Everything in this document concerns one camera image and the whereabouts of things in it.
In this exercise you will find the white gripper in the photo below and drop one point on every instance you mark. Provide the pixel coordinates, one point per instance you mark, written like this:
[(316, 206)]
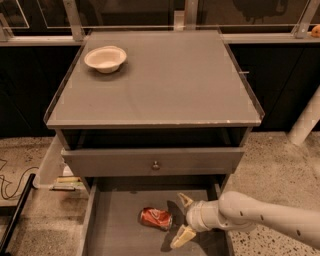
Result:
[(194, 216)]

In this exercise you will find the crushed red coke can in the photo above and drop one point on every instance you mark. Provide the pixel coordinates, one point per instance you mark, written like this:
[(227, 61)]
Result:
[(156, 218)]

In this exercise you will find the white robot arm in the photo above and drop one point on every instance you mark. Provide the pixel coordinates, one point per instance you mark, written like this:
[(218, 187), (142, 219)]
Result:
[(235, 211)]

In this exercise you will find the round metal drawer knob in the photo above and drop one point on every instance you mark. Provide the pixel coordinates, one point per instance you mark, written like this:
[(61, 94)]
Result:
[(155, 166)]

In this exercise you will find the open grey middle drawer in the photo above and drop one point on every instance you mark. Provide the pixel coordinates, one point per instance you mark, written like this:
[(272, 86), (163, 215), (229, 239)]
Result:
[(112, 224)]

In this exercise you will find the grey top drawer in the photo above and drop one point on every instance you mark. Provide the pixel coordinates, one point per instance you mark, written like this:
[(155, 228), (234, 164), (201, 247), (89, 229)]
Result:
[(138, 162)]

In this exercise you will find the grey drawer cabinet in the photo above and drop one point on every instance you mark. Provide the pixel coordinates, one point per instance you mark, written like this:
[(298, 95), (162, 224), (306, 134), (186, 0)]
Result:
[(175, 90)]

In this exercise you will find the clear plastic bin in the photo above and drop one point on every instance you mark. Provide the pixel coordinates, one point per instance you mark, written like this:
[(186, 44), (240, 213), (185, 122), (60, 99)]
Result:
[(54, 174)]

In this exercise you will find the white paper bowl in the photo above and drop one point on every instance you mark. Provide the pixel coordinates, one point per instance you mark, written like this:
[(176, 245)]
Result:
[(106, 59)]

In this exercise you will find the black bar on floor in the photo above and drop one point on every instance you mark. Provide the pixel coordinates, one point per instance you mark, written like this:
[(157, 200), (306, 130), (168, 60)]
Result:
[(14, 212)]

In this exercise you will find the orange fruit on ledge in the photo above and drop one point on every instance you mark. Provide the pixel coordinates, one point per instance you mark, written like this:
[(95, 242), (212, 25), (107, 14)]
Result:
[(316, 31)]

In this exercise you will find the metal window rail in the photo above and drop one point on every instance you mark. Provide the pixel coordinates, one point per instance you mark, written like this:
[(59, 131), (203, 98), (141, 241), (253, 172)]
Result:
[(70, 22)]

